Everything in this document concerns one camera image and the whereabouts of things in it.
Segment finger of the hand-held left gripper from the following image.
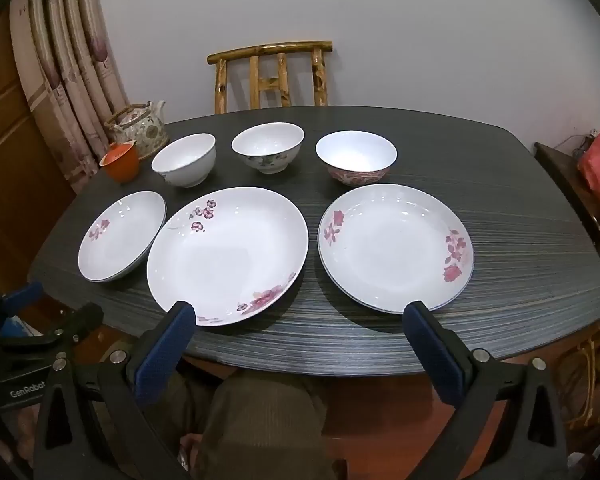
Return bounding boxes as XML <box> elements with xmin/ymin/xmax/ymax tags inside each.
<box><xmin>0</xmin><ymin>304</ymin><xmax>105</xmax><ymax>362</ymax></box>
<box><xmin>0</xmin><ymin>281</ymin><xmax>44</xmax><ymax>328</ymax></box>

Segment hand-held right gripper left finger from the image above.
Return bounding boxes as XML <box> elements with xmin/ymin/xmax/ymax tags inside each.
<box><xmin>32</xmin><ymin>301</ymin><xmax>197</xmax><ymax>480</ymax></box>

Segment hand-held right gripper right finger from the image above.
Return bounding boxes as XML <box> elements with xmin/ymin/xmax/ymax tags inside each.
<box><xmin>402</xmin><ymin>300</ymin><xmax>571</xmax><ymax>480</ymax></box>

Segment small white plate pink flower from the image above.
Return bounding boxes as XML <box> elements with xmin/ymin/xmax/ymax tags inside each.
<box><xmin>78</xmin><ymin>190</ymin><xmax>168</xmax><ymax>283</ymax></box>

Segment large white plate purple flowers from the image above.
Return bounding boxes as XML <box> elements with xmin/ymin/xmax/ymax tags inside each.
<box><xmin>146</xmin><ymin>186</ymin><xmax>310</xmax><ymax>327</ymax></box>

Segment white plate pink flowers blue rim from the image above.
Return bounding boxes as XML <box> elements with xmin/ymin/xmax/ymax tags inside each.
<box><xmin>317</xmin><ymin>183</ymin><xmax>476</xmax><ymax>315</ymax></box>

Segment plain white bowl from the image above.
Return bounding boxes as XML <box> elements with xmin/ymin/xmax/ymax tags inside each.
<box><xmin>151</xmin><ymin>133</ymin><xmax>217</xmax><ymax>189</ymax></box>

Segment white bowl pink patterned outside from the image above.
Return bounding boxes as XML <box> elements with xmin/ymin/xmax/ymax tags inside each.
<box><xmin>315</xmin><ymin>130</ymin><xmax>398</xmax><ymax>192</ymax></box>

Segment white bowl dark floral pattern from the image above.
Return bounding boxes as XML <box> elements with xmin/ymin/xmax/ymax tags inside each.
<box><xmin>231</xmin><ymin>121</ymin><xmax>306</xmax><ymax>176</ymax></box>

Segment person's olive trousers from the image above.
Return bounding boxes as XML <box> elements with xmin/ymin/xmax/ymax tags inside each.
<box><xmin>145</xmin><ymin>367</ymin><xmax>341</xmax><ymax>480</ymax></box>

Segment brown wooden door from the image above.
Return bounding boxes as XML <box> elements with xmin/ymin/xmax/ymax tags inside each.
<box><xmin>0</xmin><ymin>10</ymin><xmax>81</xmax><ymax>291</ymax></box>

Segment rattan chair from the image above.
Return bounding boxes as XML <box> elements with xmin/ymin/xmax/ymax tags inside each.
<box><xmin>555</xmin><ymin>310</ymin><xmax>600</xmax><ymax>431</ymax></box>

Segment orange lidded teacup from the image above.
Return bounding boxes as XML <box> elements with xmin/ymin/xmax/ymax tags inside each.
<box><xmin>99</xmin><ymin>141</ymin><xmax>141</xmax><ymax>182</ymax></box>

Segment floral ceramic teapot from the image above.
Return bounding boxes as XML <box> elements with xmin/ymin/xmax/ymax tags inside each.
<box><xmin>104</xmin><ymin>100</ymin><xmax>171</xmax><ymax>158</ymax></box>

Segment dark wooden furniture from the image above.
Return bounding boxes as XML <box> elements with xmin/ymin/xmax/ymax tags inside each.
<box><xmin>534</xmin><ymin>142</ymin><xmax>600</xmax><ymax>261</ymax></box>

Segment beige patterned curtain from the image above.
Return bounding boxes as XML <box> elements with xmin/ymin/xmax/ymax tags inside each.
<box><xmin>10</xmin><ymin>0</ymin><xmax>131</xmax><ymax>193</ymax></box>

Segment bamboo chair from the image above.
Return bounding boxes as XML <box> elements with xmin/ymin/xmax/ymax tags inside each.
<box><xmin>207</xmin><ymin>40</ymin><xmax>335</xmax><ymax>115</ymax></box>

